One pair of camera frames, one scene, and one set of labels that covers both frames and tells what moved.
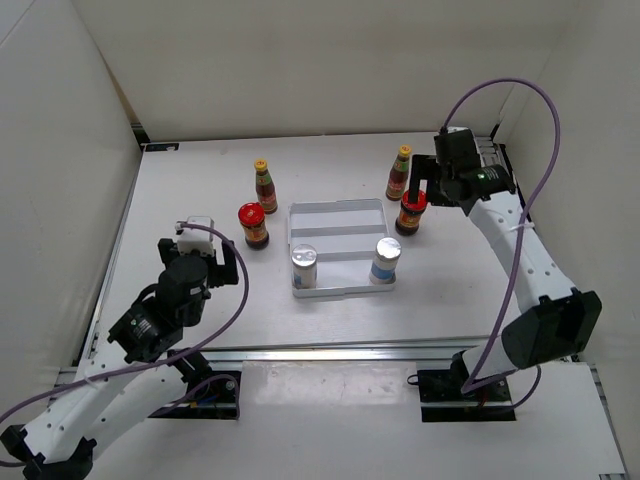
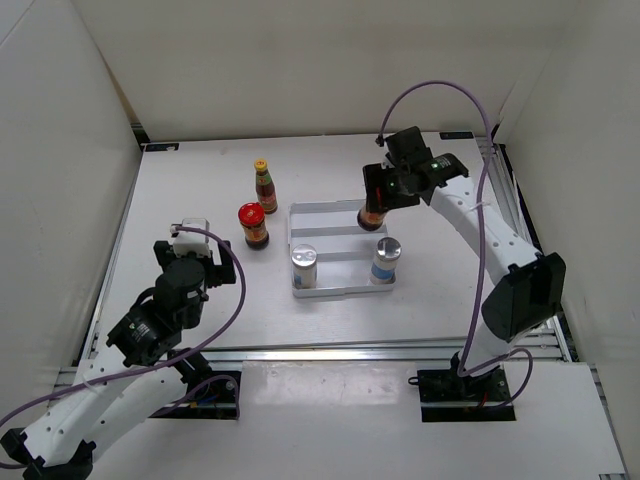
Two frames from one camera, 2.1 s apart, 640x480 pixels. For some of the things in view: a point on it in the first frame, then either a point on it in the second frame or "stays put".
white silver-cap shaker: (388, 252) stays put
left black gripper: (223, 273) stays put
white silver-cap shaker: (304, 266) stays put
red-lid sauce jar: (411, 214) → (369, 220)
